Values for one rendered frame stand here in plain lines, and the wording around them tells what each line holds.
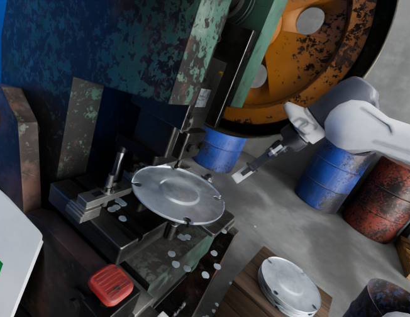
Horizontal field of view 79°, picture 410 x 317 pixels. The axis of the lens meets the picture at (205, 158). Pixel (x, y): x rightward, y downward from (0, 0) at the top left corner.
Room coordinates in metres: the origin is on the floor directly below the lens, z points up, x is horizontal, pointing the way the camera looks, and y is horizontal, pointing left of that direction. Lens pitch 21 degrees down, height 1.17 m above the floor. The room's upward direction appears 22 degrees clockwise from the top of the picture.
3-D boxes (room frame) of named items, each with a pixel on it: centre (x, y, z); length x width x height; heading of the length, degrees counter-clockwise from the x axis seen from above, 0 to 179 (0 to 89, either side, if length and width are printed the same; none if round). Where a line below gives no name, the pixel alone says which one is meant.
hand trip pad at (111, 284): (0.32, 0.07, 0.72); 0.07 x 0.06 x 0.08; 66
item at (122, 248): (0.72, 0.15, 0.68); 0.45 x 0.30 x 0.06; 156
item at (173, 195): (0.67, 0.03, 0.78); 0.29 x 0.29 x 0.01
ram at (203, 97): (0.70, 0.11, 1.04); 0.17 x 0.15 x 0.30; 66
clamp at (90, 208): (0.56, 0.22, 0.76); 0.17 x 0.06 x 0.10; 156
